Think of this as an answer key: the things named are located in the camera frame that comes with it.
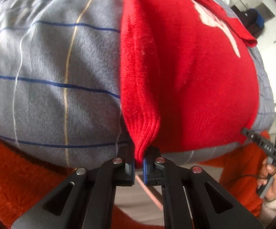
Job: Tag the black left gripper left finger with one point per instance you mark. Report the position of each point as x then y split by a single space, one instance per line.
85 199

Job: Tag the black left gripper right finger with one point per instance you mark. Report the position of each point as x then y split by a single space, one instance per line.
192 198

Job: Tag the red knit sweater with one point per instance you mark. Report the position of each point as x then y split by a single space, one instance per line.
187 79

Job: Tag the person's right hand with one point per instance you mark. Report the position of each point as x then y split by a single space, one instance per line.
266 178

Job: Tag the orange fuzzy blanket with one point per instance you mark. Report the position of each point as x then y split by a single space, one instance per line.
25 180

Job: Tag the grey plaid duvet cover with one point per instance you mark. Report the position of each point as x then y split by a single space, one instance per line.
60 96

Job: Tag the black and blue backpack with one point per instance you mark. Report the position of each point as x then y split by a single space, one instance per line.
251 19

